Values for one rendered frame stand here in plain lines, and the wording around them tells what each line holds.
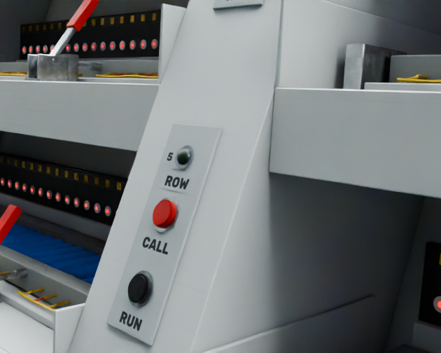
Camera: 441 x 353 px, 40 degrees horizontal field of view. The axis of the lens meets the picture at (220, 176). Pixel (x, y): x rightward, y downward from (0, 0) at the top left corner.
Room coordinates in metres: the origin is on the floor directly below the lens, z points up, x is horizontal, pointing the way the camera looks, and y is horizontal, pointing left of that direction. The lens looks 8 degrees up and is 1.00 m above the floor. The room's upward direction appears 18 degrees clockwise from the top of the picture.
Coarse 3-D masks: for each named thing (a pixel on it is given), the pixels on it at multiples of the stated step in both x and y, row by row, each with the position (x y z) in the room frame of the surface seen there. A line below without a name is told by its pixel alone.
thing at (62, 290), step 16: (0, 256) 0.58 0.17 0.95; (16, 256) 0.57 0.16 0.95; (0, 272) 0.56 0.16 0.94; (32, 272) 0.54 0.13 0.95; (48, 272) 0.53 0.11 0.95; (64, 272) 0.53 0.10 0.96; (32, 288) 0.54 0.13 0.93; (48, 288) 0.52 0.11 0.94; (64, 288) 0.50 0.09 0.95; (80, 288) 0.49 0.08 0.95; (64, 304) 0.49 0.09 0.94
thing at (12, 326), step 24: (0, 192) 0.83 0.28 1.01; (48, 216) 0.74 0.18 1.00; (72, 216) 0.70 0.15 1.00; (0, 312) 0.50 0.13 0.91; (48, 312) 0.51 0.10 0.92; (72, 312) 0.37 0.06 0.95; (0, 336) 0.45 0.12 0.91; (24, 336) 0.46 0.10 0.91; (48, 336) 0.46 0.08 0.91; (72, 336) 0.37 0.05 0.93
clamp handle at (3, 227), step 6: (6, 210) 0.52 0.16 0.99; (12, 210) 0.52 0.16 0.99; (18, 210) 0.52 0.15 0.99; (6, 216) 0.52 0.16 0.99; (12, 216) 0.52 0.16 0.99; (18, 216) 0.52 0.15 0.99; (0, 222) 0.52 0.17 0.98; (6, 222) 0.52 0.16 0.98; (12, 222) 0.52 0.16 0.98; (0, 228) 0.52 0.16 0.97; (6, 228) 0.52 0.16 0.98; (0, 234) 0.52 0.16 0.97; (6, 234) 0.52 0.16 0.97; (0, 240) 0.52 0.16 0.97
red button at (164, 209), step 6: (162, 204) 0.34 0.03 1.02; (168, 204) 0.33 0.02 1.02; (156, 210) 0.34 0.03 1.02; (162, 210) 0.34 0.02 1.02; (168, 210) 0.33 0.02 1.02; (174, 210) 0.33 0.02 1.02; (156, 216) 0.34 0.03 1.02; (162, 216) 0.34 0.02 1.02; (168, 216) 0.33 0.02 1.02; (156, 222) 0.34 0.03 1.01; (162, 222) 0.33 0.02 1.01; (168, 222) 0.33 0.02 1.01
